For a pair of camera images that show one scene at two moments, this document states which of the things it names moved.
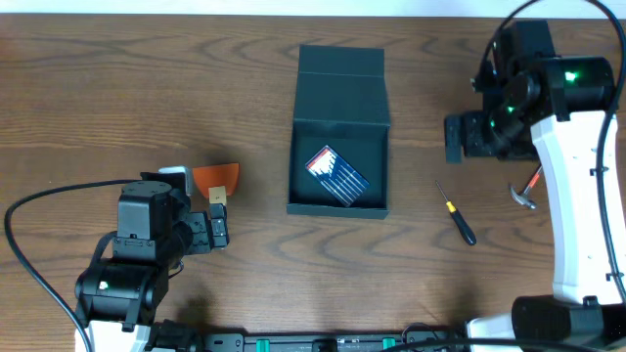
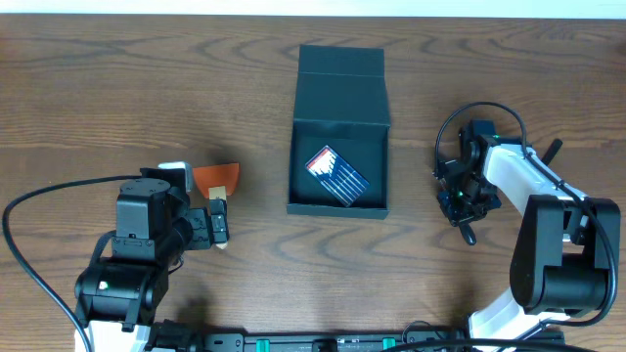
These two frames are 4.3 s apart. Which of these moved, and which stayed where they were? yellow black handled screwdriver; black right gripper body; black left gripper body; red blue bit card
Moved: black right gripper body
Stayed: black left gripper body; yellow black handled screwdriver; red blue bit card
